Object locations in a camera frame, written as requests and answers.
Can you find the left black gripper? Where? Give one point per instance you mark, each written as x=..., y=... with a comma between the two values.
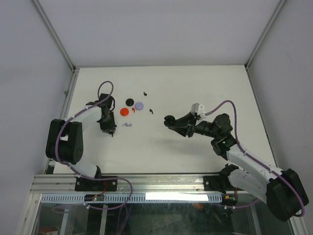
x=111, y=127

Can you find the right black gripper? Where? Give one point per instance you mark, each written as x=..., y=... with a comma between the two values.
x=189, y=121

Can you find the black round charging case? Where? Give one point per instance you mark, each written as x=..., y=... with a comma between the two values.
x=169, y=120

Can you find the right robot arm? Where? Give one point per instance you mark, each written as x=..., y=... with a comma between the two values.
x=281, y=190

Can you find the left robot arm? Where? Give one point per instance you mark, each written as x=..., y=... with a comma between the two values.
x=65, y=137

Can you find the orange round charging case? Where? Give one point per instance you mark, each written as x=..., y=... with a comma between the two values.
x=124, y=111

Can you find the lilac round charging case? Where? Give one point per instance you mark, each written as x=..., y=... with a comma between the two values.
x=139, y=106

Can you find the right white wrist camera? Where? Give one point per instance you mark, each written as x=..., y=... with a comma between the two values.
x=198, y=111

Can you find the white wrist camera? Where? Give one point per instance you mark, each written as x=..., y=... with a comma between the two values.
x=111, y=104
x=198, y=111

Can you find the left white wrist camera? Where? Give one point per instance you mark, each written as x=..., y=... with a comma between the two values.
x=111, y=104

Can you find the aluminium mounting rail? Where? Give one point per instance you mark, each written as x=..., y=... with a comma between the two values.
x=141, y=183

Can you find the left black base bracket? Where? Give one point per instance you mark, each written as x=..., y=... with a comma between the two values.
x=97, y=184

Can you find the black base bracket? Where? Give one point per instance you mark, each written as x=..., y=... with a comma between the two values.
x=97, y=184
x=212, y=183

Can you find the right black base bracket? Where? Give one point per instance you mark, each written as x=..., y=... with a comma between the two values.
x=212, y=183

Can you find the grey slotted cable duct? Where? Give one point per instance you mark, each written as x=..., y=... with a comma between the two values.
x=150, y=197

